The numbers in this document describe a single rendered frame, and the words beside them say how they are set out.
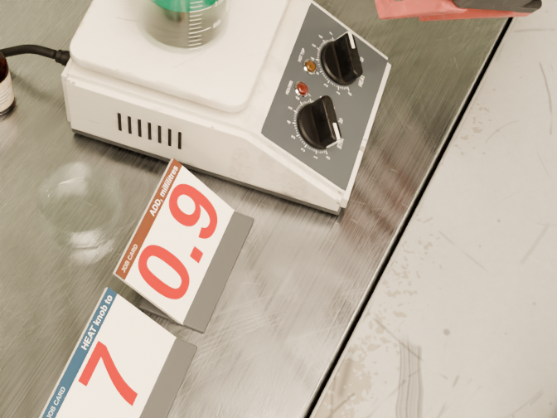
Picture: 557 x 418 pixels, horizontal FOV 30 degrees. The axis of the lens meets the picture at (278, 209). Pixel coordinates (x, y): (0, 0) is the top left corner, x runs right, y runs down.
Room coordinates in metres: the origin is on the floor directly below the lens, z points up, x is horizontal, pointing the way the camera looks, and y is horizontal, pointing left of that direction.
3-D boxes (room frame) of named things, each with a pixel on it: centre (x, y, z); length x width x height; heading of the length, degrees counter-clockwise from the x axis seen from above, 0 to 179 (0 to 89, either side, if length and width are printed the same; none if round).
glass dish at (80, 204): (0.33, 0.13, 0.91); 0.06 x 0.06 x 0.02
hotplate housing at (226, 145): (0.44, 0.06, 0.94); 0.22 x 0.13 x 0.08; 82
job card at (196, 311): (0.31, 0.05, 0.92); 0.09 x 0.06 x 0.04; 169
